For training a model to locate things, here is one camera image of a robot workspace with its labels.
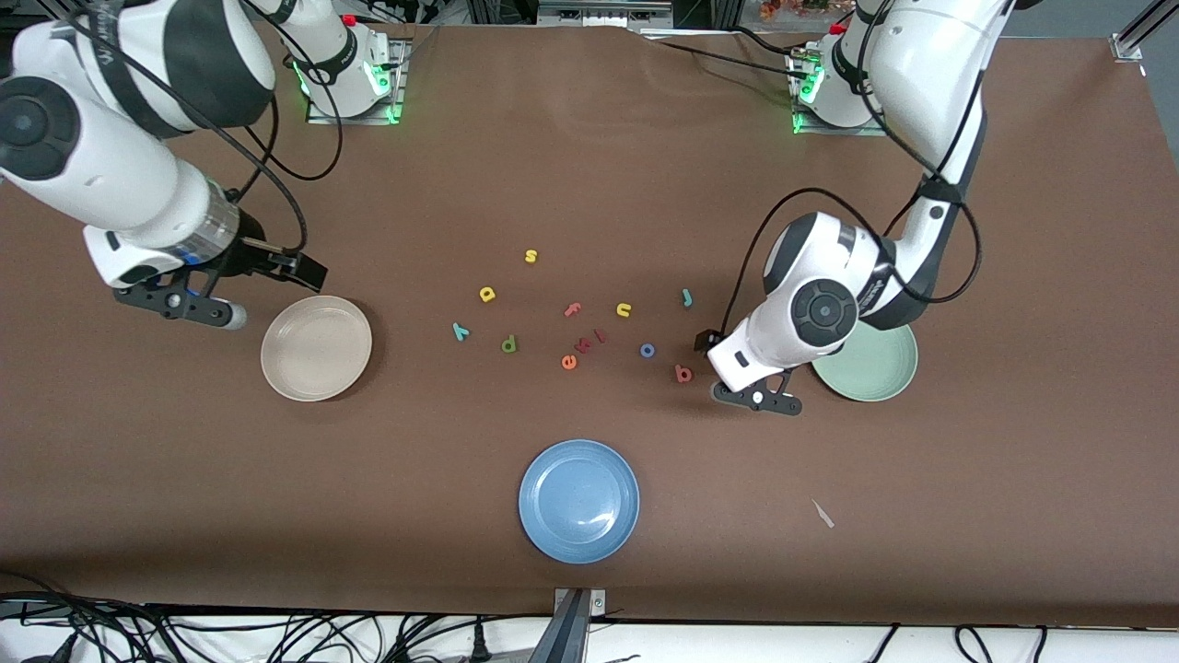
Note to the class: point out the black power plug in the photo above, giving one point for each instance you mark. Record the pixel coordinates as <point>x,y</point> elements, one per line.
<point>480,645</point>

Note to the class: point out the aluminium profile corner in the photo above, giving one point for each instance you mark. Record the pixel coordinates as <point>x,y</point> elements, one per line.
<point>1126,46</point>

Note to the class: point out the teal foam letter y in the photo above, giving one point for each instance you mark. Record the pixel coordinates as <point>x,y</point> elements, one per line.
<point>461,331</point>

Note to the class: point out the blue round plate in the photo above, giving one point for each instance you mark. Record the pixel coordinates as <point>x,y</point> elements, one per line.
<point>578,502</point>

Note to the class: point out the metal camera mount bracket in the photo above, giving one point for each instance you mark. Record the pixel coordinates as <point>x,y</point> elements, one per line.
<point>576,635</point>

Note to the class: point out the beige round plate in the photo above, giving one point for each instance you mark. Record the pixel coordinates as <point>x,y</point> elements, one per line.
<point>316,350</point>

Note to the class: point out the salmon foam letter b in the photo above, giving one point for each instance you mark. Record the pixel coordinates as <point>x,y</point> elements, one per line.
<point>678,369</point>

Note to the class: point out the green foam letter p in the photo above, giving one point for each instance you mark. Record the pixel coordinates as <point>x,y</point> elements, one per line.
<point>505,347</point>

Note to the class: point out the red foam letter k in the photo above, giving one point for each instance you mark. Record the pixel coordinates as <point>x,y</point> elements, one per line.
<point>582,345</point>

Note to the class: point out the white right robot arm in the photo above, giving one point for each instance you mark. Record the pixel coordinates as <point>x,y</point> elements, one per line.
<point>92,157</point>

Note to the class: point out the metal frame rack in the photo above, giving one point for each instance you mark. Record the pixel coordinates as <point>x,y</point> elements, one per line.
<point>603,14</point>

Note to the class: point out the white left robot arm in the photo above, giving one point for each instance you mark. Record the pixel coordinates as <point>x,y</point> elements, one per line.
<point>921,74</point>

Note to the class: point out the white paper scrap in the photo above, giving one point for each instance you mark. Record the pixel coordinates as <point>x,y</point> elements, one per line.
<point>822,514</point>

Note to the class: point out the green round plate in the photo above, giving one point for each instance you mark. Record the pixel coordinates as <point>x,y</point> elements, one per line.
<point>884,368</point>

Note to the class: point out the brown table cover sheet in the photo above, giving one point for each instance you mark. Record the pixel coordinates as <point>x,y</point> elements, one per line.
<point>589,184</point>

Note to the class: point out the orange artificial flowers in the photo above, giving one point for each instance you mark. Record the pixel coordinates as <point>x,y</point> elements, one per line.
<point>792,7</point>

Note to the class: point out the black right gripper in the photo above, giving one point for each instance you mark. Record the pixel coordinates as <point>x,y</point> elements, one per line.
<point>251,257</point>

